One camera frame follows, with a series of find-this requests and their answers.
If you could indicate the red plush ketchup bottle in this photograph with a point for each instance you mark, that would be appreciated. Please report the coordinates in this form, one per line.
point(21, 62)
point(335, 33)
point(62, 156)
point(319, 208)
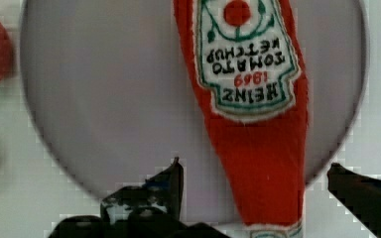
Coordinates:
point(248, 76)

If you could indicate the grey round plate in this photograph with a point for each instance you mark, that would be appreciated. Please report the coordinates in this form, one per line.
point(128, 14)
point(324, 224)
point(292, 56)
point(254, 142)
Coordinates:
point(108, 91)

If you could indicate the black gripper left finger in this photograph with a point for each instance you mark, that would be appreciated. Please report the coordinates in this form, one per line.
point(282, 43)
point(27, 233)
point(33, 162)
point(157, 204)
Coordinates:
point(150, 210)

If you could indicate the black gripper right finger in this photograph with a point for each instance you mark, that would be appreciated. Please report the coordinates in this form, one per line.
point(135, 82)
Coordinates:
point(361, 195)

